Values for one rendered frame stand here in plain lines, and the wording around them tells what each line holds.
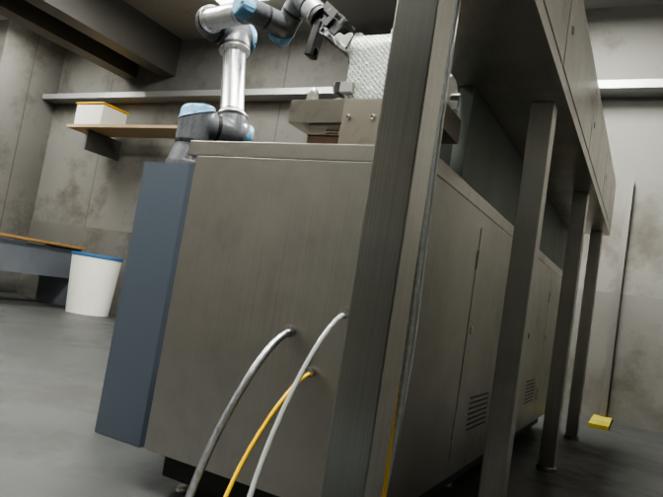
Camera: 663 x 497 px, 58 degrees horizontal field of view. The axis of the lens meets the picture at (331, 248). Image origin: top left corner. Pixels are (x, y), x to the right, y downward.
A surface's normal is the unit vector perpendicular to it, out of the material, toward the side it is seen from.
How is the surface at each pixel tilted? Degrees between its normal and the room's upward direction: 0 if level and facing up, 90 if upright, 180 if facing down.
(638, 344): 90
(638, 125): 90
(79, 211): 90
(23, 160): 90
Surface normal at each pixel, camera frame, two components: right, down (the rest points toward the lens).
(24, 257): 0.88, 0.11
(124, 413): -0.45, -0.14
